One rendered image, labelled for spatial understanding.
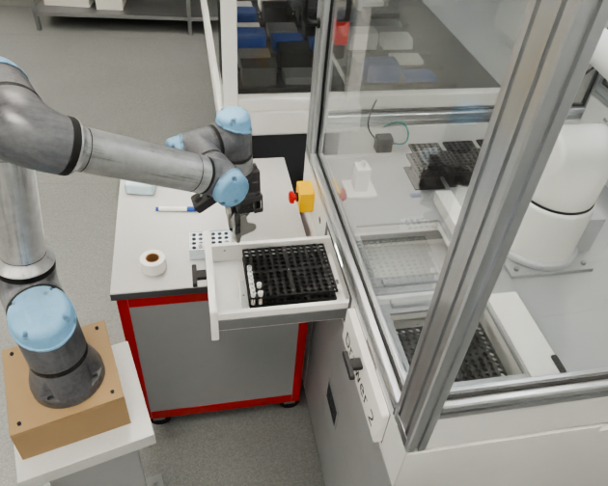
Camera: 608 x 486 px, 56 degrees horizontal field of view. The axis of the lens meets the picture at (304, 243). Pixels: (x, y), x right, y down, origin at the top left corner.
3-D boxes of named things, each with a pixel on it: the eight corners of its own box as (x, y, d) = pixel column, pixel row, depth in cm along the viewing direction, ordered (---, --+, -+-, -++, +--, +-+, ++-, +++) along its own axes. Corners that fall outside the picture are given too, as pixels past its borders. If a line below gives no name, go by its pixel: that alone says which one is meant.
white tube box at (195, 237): (189, 259, 166) (188, 250, 164) (189, 240, 172) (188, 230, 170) (232, 257, 168) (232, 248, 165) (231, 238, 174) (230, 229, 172)
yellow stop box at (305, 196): (296, 213, 173) (298, 195, 168) (292, 199, 178) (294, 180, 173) (313, 212, 174) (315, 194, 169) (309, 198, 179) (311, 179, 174)
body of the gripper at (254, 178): (263, 214, 140) (262, 175, 132) (230, 222, 137) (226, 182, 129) (254, 196, 145) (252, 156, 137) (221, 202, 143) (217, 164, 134)
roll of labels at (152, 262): (156, 256, 166) (154, 246, 164) (171, 268, 163) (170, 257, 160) (136, 267, 162) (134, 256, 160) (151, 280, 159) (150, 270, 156)
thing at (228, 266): (218, 332, 138) (217, 315, 134) (211, 258, 156) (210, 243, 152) (375, 315, 145) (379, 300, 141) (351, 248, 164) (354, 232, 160)
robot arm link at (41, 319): (34, 385, 109) (12, 342, 100) (15, 337, 117) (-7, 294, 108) (96, 357, 114) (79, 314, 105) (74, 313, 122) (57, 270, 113)
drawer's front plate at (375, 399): (373, 444, 121) (381, 416, 113) (342, 337, 141) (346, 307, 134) (381, 443, 121) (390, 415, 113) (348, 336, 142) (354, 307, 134)
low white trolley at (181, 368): (143, 436, 205) (109, 293, 154) (146, 308, 250) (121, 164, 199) (300, 416, 216) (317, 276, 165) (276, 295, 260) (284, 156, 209)
